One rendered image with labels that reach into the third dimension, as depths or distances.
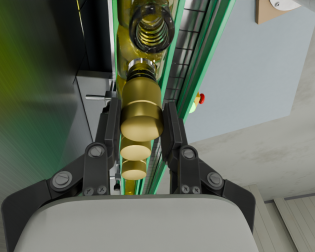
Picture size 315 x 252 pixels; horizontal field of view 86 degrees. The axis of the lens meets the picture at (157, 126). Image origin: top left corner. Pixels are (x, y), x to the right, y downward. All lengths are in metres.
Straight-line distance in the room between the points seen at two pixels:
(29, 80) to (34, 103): 0.03
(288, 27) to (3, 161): 0.92
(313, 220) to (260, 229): 2.75
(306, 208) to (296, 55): 6.82
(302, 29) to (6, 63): 0.93
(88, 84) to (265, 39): 0.71
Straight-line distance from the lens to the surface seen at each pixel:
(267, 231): 5.11
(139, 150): 0.18
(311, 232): 7.48
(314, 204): 7.68
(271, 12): 0.81
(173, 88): 0.48
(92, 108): 0.55
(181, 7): 0.31
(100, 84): 0.48
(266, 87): 1.07
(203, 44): 0.39
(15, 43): 0.22
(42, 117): 0.26
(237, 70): 0.91
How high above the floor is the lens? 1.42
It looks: 39 degrees down
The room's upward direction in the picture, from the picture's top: 175 degrees clockwise
